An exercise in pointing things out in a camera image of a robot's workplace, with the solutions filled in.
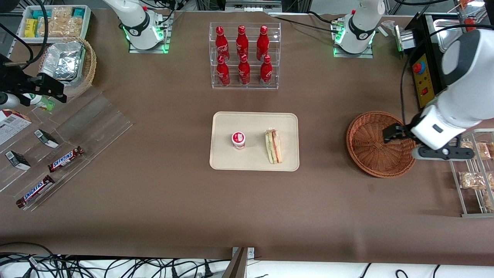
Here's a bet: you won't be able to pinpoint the dark metal beam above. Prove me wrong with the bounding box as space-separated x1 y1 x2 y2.
222 247 249 278

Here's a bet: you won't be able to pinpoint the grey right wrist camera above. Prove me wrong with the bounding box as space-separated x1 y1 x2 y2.
0 93 20 110

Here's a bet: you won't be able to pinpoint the brown wicker basket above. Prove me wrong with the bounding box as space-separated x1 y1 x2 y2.
346 111 418 178

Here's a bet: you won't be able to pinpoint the triangle sandwich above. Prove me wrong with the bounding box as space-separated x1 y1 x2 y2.
265 129 283 164

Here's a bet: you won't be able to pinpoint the aluminium foil container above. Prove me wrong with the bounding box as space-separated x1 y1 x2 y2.
41 41 86 81

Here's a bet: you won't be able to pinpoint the black floor cable tangle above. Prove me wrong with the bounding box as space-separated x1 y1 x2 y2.
0 242 217 278

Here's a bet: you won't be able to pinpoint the red cola bottle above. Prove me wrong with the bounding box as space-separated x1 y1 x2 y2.
256 25 270 61
238 54 251 85
216 55 231 86
236 25 249 58
260 55 273 86
215 26 230 62

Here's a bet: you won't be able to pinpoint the beige plastic tray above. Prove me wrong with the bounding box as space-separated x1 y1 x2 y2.
210 112 300 171

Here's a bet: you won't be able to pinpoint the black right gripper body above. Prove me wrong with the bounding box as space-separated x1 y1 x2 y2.
0 54 44 107

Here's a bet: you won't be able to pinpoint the brown table cover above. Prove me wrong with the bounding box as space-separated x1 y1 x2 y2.
0 8 494 267

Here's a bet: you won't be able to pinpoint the steel warmer tray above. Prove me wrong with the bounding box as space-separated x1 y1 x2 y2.
433 19 469 51

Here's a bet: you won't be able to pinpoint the silver metal bracket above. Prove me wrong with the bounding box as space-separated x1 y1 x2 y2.
232 247 255 259

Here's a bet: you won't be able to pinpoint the small black white box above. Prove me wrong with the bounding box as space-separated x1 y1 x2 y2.
34 129 59 149
5 151 31 171

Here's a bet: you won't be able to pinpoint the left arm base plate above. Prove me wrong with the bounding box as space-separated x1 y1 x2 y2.
333 43 374 59

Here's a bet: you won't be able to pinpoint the white plastic bin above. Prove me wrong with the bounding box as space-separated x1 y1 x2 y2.
17 5 92 44

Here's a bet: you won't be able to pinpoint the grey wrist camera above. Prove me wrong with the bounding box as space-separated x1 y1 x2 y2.
0 93 20 110
412 145 475 161

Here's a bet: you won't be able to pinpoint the black table power cable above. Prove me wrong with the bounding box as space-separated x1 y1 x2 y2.
270 11 344 34

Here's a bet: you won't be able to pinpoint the clear acrylic stepped display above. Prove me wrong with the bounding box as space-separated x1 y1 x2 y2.
0 85 134 212

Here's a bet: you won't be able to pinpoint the silver wire rack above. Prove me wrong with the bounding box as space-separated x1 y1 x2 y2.
448 129 494 218

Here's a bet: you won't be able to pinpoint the white cloth sheet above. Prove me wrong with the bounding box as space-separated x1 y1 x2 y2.
0 255 494 278

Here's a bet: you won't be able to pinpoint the red white printed box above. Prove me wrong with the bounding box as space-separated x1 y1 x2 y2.
0 109 32 146

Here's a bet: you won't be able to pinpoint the Snickers chocolate bar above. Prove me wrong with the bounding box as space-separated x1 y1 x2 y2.
47 146 85 173
16 175 56 209

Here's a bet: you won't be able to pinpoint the crumpled clear plastic wrap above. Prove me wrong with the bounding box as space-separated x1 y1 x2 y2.
378 20 399 37

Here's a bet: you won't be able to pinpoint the black food warmer cabinet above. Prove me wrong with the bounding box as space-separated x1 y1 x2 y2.
403 12 494 110

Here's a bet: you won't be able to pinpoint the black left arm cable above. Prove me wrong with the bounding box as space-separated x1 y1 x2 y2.
400 23 479 128

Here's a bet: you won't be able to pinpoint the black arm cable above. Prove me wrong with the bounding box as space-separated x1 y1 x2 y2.
400 23 479 128
0 0 50 71

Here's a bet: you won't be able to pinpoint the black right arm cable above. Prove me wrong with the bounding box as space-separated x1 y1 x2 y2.
0 0 50 71

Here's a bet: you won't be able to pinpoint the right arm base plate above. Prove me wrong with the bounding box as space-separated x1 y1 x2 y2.
129 15 173 54

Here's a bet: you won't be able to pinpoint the bagged rice crackers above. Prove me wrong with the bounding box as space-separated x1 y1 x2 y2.
37 7 83 38

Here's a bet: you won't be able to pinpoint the green white small bottle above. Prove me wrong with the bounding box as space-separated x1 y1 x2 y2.
21 93 56 112

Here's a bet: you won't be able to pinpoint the light wicker basket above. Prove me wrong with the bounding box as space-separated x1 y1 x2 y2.
39 37 97 99

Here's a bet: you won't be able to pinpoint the clear acrylic bottle rack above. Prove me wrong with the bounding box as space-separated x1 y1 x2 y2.
209 22 281 90

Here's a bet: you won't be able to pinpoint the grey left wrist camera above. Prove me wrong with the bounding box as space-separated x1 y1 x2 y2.
412 145 475 161

